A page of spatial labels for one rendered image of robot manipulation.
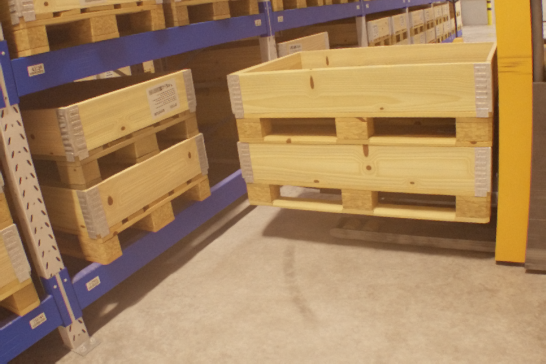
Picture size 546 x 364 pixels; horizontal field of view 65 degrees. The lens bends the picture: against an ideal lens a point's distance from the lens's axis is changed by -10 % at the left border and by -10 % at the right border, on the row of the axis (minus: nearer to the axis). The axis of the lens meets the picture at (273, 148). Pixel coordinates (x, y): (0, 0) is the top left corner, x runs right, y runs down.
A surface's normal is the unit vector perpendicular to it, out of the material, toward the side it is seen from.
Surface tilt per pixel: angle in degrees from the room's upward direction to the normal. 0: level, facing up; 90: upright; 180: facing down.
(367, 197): 90
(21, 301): 90
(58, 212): 90
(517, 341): 0
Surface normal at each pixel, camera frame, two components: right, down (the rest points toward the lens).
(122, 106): 0.88, 0.02
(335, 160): -0.47, 0.31
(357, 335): -0.13, -0.95
